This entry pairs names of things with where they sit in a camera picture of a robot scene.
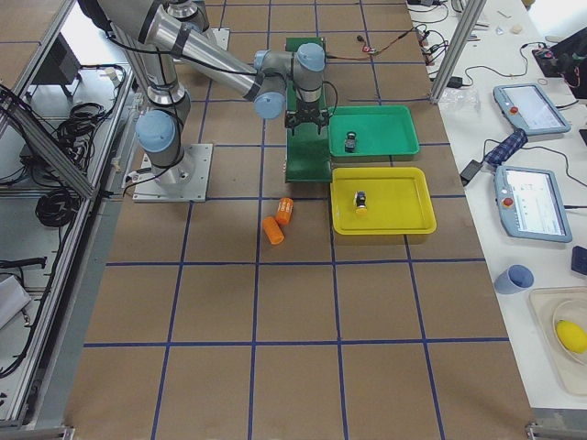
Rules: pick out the blue plastic cup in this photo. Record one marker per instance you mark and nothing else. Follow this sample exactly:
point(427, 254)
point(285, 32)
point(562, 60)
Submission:
point(514, 279)

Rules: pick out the yellow mushroom push button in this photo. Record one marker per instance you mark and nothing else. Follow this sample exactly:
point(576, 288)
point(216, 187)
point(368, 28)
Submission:
point(360, 202)

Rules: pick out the green conveyor belt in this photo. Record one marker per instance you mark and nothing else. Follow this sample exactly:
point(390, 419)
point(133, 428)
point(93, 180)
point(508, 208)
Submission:
point(307, 153)

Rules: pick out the teach pendant near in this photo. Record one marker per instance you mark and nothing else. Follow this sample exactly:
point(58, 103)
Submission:
point(530, 205)

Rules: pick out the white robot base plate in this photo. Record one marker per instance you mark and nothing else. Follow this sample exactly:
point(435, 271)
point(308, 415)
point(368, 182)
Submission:
point(185, 182)

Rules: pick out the green push button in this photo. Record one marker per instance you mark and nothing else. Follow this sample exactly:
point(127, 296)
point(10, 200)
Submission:
point(350, 142)

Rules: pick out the aluminium frame post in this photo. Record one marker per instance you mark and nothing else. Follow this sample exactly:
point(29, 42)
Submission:
point(466, 23)

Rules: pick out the teach pendant far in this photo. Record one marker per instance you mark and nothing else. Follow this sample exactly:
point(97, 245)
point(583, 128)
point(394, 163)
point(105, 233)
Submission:
point(527, 107)

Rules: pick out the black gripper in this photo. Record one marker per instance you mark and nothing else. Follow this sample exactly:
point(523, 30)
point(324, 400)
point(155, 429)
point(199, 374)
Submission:
point(306, 111)

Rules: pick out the green plastic tray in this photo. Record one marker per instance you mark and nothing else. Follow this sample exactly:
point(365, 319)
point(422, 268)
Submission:
point(386, 130)

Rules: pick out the blue checkered umbrella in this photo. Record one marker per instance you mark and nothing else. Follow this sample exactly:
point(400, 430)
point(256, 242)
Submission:
point(506, 149)

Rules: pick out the teach pendant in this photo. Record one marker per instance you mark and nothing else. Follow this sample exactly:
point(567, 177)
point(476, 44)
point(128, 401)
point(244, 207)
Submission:
point(530, 205)
point(527, 107)

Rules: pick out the yellow lemon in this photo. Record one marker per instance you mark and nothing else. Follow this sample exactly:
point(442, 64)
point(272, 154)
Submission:
point(571, 336)

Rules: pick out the orange cylinder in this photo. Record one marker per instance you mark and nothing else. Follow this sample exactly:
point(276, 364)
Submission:
point(284, 211)
point(272, 230)

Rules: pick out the yellow plastic tray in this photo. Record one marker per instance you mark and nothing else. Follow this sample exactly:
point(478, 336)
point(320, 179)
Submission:
point(398, 202)

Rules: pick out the black power adapter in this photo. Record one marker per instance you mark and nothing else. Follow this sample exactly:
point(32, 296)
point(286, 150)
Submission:
point(469, 172)

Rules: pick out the beige tray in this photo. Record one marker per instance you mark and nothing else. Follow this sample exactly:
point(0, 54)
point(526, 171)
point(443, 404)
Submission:
point(555, 309)

